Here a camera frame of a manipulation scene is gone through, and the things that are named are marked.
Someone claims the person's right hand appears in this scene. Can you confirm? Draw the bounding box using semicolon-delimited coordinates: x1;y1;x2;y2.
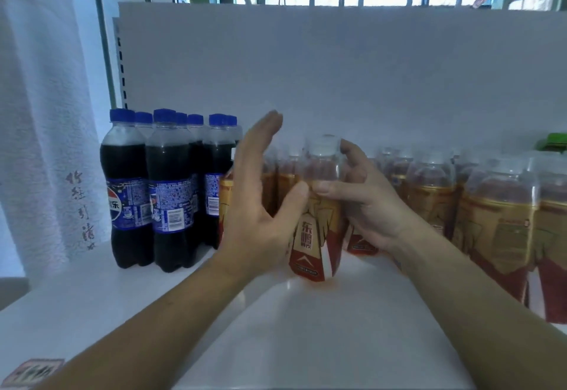
310;140;437;260

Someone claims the person's left hand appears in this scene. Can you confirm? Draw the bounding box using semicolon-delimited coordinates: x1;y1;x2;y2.
213;111;311;286

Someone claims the gold energy drink bottle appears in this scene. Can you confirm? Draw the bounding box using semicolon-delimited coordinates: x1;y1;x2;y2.
289;136;347;282

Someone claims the group of blue-capped cola bottles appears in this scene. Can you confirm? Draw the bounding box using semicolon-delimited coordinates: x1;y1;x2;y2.
100;108;242;273

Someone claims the row of amber drink bottles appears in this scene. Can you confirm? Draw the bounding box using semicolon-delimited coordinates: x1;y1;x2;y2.
217;141;567;324

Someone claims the white metal shelf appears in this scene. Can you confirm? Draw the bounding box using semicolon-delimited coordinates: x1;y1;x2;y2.
0;3;567;390

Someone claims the row of green-capped bottles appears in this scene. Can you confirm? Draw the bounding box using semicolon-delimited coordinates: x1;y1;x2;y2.
536;133;567;153

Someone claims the person's left forearm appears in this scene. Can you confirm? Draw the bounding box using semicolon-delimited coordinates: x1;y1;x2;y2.
35;257;245;390

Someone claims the person's right forearm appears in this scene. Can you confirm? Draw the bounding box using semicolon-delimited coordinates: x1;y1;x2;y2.
397;230;567;390

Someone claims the red-bordered shelf label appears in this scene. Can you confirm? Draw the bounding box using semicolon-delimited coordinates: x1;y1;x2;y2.
0;359;65;388

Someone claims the white bamboo print curtain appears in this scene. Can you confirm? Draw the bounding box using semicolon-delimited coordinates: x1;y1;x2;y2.
0;0;112;284

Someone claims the white panelled door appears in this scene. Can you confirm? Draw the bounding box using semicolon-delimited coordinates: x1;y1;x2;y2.
66;0;125;138

